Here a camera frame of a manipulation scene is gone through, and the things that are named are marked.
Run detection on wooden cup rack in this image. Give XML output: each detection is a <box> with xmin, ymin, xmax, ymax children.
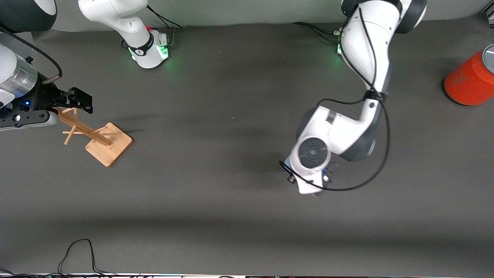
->
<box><xmin>54</xmin><ymin>107</ymin><xmax>134</xmax><ymax>167</ymax></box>

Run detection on dark grey table mat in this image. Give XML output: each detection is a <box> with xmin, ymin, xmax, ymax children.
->
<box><xmin>0</xmin><ymin>14</ymin><xmax>494</xmax><ymax>276</ymax></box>

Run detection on orange can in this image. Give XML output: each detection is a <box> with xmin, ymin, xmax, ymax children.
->
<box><xmin>443</xmin><ymin>44</ymin><xmax>494</xmax><ymax>107</ymax></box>

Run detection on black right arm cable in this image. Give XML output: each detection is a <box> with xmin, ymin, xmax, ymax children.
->
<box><xmin>0</xmin><ymin>23</ymin><xmax>63</xmax><ymax>85</ymax></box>

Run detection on black right arm base cables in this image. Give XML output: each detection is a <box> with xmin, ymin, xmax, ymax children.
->
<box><xmin>146</xmin><ymin>5</ymin><xmax>183</xmax><ymax>50</ymax></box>

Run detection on black arm base cables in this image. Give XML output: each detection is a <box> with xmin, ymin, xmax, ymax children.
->
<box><xmin>146</xmin><ymin>5</ymin><xmax>183</xmax><ymax>50</ymax></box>
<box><xmin>291</xmin><ymin>22</ymin><xmax>344</xmax><ymax>43</ymax></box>

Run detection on thin black looped cable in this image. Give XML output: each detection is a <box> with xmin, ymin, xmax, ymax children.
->
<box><xmin>58</xmin><ymin>239</ymin><xmax>116</xmax><ymax>276</ymax></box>

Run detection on black left arm base cables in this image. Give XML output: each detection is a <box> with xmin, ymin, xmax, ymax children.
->
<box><xmin>291</xmin><ymin>22</ymin><xmax>344</xmax><ymax>43</ymax></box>

